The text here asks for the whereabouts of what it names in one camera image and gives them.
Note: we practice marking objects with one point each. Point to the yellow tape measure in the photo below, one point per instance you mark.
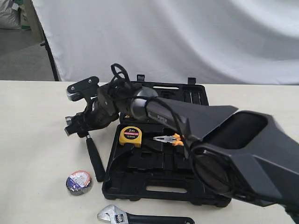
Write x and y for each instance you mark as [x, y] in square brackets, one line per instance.
[132, 135]

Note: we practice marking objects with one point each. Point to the black backdrop stand pole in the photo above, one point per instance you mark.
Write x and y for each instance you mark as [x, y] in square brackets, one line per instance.
[44, 43]

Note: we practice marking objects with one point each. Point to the white backdrop cloth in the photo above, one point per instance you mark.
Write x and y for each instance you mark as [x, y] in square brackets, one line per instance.
[216, 41]

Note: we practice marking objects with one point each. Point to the green white box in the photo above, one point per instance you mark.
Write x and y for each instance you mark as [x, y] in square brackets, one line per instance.
[23, 17]

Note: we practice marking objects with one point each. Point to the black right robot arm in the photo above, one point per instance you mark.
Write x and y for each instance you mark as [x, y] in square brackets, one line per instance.
[243, 155]

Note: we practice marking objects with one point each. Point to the black plastic tool case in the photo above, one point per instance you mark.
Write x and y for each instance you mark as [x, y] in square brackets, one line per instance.
[156, 170]

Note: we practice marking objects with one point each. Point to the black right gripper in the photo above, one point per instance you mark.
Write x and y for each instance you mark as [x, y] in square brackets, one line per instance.
[94, 117]

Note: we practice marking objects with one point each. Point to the adjustable wrench black handle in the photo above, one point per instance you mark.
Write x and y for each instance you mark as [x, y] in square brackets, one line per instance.
[114, 215]

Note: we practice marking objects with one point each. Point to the black electrical tape roll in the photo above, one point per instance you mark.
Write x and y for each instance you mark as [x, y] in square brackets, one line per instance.
[79, 183]

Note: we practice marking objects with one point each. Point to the grey plastic sack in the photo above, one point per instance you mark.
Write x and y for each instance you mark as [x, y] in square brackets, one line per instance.
[9, 14]

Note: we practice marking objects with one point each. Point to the steel claw hammer black grip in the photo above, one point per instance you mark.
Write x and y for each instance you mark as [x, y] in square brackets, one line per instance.
[93, 153]

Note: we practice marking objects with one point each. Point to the orange handled pliers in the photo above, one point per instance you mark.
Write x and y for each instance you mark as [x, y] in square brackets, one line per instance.
[175, 139]

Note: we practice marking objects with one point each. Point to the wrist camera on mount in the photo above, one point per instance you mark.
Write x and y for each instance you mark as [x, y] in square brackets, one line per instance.
[86, 89]

